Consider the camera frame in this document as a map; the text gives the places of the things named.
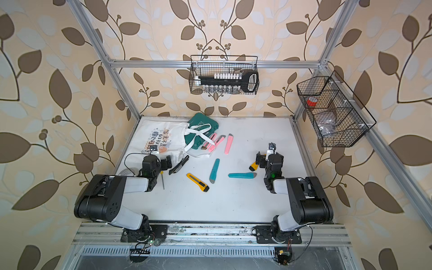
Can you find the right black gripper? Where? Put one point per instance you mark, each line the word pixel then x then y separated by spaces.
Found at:
pixel 262 159

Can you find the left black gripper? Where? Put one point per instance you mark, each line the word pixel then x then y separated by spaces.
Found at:
pixel 162 163

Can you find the small yellow utility knife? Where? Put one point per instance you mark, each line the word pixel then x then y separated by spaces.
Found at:
pixel 253 167

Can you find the white printed tote bag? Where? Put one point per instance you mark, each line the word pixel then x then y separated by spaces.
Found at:
pixel 168 135

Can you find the yellow black utility knife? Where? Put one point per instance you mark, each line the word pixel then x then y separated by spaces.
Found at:
pixel 203 186

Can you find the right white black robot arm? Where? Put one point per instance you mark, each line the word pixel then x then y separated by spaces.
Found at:
pixel 308 202

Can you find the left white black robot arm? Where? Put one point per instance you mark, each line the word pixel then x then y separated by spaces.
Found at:
pixel 101 200

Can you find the black grey utility knife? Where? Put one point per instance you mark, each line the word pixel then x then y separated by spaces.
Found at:
pixel 179 166

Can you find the green plastic tool case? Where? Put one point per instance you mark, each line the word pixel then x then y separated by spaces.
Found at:
pixel 203 124

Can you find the clear tape roll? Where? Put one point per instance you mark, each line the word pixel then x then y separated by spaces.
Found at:
pixel 127 172

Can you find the red small item in basket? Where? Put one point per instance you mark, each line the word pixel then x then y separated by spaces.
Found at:
pixel 312 101

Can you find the clear plastic bag in basket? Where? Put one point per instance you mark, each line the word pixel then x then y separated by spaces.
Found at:
pixel 326 122

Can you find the black socket bit set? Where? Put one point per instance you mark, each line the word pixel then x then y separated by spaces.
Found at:
pixel 245 82

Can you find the yellow handle screwdriver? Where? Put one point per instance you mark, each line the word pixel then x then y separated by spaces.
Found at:
pixel 162 179

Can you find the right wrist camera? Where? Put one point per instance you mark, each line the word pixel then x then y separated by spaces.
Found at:
pixel 271 150

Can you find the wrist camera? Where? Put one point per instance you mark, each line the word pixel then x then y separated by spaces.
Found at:
pixel 271 150
pixel 153 150

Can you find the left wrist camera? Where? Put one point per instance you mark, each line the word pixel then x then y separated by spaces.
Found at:
pixel 153 150

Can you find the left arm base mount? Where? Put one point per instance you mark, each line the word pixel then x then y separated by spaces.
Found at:
pixel 143 234

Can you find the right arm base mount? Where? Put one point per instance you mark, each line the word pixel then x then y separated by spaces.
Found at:
pixel 278 235

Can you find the black wire basket right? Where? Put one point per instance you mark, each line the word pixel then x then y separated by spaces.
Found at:
pixel 353 119

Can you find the black wire basket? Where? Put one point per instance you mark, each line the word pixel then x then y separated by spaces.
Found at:
pixel 215 64
pixel 353 119

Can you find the black wire basket centre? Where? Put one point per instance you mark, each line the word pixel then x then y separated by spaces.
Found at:
pixel 215 64

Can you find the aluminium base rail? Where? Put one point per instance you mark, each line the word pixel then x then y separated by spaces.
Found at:
pixel 216 234

